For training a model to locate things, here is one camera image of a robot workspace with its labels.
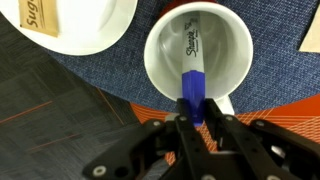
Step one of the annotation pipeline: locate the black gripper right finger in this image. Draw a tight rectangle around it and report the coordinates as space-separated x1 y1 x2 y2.
203 98 320 180

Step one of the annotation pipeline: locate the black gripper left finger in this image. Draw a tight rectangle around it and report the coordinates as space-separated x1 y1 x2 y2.
82 98 214 180

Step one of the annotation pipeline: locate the blue Sharpie marker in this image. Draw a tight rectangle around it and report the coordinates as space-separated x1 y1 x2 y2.
181 16 208 127

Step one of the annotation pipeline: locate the red mug white inside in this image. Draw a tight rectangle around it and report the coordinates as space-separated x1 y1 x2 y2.
143 1 254 116

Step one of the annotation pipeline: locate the red patterned sofa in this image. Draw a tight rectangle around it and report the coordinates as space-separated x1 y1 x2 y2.
129 94 320 168

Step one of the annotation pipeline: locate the round blue table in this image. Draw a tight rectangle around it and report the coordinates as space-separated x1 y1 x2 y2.
43 0 320 116

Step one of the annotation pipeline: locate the lone brown paper napkin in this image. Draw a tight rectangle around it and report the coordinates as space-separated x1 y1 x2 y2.
298 4 320 54

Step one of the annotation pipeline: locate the white plate with sugar packet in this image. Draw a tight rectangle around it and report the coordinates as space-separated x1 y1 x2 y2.
0 0 139 57

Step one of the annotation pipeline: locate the brown sugar packet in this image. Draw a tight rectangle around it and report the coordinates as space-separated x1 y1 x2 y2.
18 0 60 38

